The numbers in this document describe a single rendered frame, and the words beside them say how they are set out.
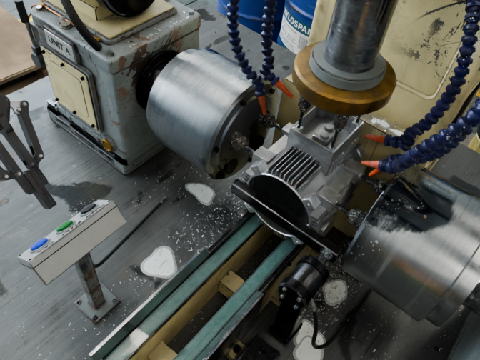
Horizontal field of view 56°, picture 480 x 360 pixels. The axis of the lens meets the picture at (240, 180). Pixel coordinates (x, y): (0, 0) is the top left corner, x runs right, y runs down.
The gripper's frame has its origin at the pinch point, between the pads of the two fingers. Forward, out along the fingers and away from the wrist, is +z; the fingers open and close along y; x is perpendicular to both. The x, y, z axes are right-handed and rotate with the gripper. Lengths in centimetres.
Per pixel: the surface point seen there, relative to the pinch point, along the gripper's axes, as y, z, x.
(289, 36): 172, 19, 88
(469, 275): 35, 40, -47
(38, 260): -7.1, 8.7, -3.5
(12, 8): 118, -71, 261
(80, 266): -1.3, 16.2, 2.7
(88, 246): 0.5, 12.0, -3.5
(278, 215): 29.8, 26.6, -16.6
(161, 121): 30.1, 2.9, 5.5
